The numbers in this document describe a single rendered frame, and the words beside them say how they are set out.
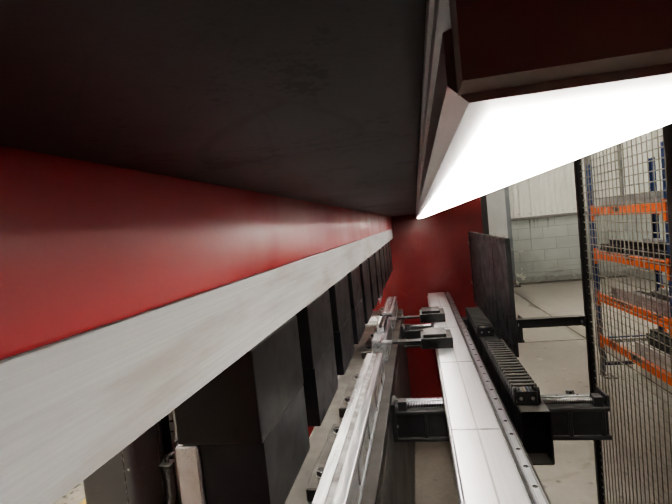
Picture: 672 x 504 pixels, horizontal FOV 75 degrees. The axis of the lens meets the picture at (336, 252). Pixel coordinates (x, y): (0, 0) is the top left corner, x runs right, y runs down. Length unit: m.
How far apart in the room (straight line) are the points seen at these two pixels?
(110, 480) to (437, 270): 2.04
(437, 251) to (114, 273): 2.68
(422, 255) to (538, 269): 6.56
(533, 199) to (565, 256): 1.25
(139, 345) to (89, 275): 0.05
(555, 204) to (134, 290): 9.18
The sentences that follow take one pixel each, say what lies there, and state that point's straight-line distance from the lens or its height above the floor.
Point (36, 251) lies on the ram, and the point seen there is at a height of 1.44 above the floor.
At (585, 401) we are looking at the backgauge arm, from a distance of 1.56.
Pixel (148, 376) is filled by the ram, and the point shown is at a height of 1.37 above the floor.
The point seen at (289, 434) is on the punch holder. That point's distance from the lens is 0.50.
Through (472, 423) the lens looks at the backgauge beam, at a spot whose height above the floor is 0.98.
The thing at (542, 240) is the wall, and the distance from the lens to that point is 9.29.
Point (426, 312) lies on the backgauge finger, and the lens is 2.00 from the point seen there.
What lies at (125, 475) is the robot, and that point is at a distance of 2.15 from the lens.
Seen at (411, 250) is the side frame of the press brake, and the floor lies 1.25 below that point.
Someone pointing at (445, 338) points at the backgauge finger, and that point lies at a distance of 1.60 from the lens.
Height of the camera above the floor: 1.44
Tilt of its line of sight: 3 degrees down
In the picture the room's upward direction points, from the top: 6 degrees counter-clockwise
